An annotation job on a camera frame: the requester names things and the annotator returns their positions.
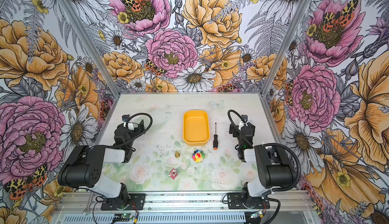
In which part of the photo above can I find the colourful flower toy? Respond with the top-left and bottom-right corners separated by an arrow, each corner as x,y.
192,150 -> 206,163

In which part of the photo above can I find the white slotted cable duct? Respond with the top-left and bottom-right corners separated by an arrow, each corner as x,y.
57,212 -> 246,224

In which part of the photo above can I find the left aluminium frame post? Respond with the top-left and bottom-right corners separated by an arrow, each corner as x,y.
58,0 -> 121,99

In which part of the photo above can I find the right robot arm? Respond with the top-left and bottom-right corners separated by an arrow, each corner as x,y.
227,110 -> 298,209

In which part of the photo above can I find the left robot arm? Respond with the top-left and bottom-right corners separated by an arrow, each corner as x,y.
57,113 -> 153,209

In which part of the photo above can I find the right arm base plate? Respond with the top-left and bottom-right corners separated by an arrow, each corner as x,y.
227,193 -> 270,209

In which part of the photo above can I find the green circuit board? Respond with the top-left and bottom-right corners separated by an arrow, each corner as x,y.
112,213 -> 135,224

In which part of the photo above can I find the small red pink toy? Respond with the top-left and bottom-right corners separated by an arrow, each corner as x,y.
168,168 -> 178,179

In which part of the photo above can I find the small board with connector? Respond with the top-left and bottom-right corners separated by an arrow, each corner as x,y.
250,211 -> 263,219

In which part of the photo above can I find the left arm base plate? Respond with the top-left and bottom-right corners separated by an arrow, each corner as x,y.
101,194 -> 146,211

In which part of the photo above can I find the black orange handled screwdriver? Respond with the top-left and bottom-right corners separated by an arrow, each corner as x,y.
213,123 -> 218,150

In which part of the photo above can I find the yellow plastic bin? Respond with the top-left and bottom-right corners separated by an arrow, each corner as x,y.
183,110 -> 210,146

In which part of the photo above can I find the aluminium mounting rail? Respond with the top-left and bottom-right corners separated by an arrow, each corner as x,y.
54,190 -> 314,214

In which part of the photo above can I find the aluminium frame post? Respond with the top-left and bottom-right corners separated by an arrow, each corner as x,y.
260,0 -> 311,98
58,0 -> 121,99

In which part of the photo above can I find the right aluminium frame post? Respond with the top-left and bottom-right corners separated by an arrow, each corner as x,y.
260,0 -> 311,98

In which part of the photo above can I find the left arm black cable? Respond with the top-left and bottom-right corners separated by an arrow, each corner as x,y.
115,112 -> 153,149

